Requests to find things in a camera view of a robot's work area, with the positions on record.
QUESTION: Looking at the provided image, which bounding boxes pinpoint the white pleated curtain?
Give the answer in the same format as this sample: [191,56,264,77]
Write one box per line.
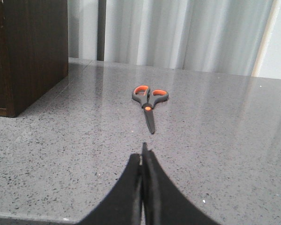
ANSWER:
[67,0,281,79]

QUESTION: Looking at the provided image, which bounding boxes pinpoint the dark wooden drawer cabinet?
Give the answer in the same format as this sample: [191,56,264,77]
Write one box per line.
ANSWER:
[0,0,68,117]

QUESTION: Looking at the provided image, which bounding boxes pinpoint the grey orange scissors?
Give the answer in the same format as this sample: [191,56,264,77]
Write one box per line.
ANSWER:
[132,85,169,134]

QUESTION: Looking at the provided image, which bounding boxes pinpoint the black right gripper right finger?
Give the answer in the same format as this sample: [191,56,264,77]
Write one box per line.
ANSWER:
[142,143,218,225]

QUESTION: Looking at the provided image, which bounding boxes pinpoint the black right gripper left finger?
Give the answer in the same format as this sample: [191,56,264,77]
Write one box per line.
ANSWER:
[78,154,142,225]

